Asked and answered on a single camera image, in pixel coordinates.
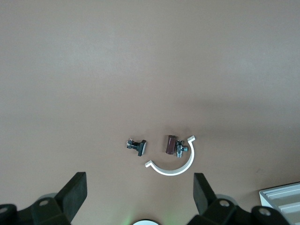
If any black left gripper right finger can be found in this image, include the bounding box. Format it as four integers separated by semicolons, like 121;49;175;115
187;172;291;225

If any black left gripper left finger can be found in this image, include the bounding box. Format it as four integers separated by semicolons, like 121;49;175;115
0;172;88;225

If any white drawer cabinet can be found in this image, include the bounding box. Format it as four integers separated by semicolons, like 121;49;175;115
259;182;300;225

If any white semicircular clamp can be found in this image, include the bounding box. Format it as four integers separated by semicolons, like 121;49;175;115
144;135;196;176

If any small silver metal fitting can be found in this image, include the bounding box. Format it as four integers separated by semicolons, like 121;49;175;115
175;140;189;158

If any brown cylinder part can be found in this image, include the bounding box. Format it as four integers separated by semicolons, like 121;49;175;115
163;134;178;155

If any black square push switch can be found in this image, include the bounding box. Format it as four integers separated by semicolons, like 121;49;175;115
126;138;148;158

